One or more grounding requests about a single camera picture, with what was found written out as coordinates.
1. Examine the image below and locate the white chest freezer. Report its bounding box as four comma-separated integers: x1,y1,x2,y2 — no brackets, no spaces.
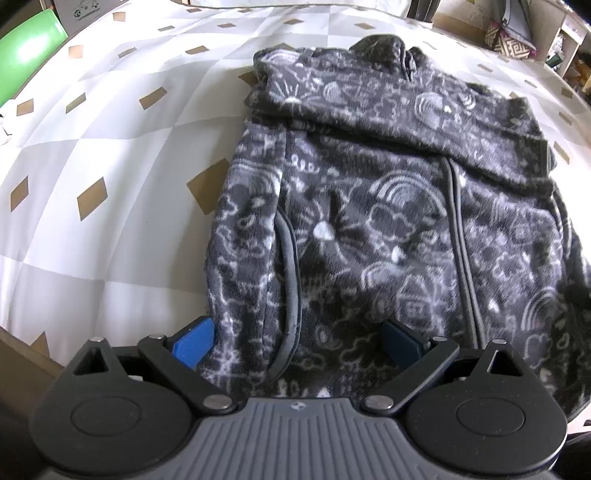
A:
53,0,132,33

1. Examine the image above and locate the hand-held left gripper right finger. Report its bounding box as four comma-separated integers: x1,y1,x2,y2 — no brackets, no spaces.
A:
360,320,523,412

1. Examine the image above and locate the dark striped floor vase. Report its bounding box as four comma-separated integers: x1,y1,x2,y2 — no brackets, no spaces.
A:
409,0,439,21

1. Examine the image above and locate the white storage shelf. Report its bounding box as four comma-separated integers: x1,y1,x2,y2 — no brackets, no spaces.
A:
538,9,591,97

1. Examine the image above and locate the green plastic chair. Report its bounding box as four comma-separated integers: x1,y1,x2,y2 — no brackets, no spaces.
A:
0,9,63,104

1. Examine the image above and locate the patterned woven stool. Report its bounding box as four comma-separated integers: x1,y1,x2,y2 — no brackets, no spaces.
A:
485,21,539,61

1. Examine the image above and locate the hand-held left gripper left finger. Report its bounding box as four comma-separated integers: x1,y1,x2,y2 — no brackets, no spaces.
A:
71,316,237,412

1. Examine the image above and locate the grey white checkered tablecloth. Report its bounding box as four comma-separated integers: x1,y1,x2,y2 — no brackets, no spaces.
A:
0,0,591,416

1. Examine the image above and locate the grey patterned fleece jacket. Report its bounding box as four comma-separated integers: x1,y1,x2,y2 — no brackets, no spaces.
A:
204,34,591,423

